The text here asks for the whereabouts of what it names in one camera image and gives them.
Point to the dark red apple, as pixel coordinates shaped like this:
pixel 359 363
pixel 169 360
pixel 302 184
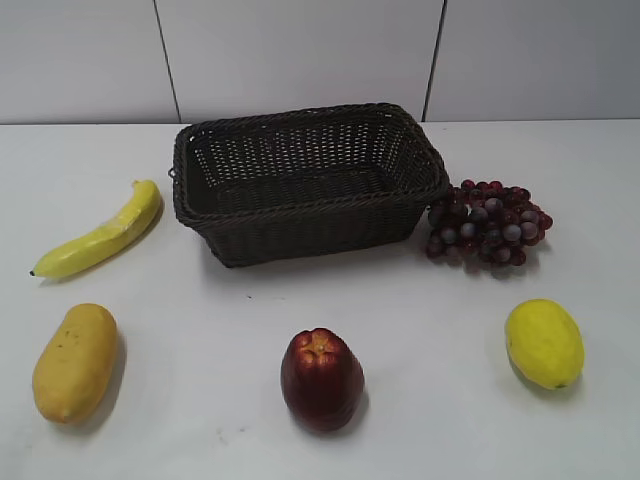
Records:
pixel 322 381

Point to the black woven basket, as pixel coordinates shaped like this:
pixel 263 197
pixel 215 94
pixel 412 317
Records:
pixel 304 183

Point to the purple grape bunch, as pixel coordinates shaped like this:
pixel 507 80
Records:
pixel 487 222

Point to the yellow banana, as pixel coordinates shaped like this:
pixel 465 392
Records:
pixel 106 240

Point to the yellow lemon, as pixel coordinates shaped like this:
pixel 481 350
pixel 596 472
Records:
pixel 545 343

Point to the orange-yellow mango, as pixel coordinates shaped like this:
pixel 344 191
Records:
pixel 73 372

